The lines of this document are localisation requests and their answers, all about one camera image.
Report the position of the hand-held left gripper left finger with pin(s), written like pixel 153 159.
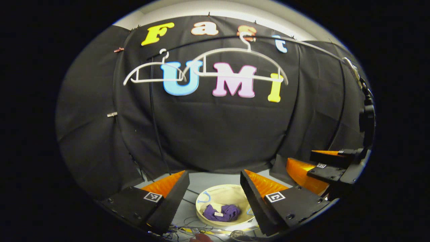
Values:
pixel 171 201

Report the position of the black backdrop cloth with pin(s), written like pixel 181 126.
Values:
pixel 218 134

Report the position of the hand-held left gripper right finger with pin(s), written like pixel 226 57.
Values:
pixel 255 201

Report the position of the cream laundry hamper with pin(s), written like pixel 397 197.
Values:
pixel 221 195

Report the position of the black clothes rail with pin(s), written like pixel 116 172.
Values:
pixel 152 94

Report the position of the silver cloth clip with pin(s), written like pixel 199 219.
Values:
pixel 112 114

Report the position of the purple jacket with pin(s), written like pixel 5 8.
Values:
pixel 230 211

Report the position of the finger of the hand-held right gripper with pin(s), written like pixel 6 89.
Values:
pixel 324 173
pixel 331 157

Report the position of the white clothes hanger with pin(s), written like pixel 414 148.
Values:
pixel 235 50
pixel 151 80

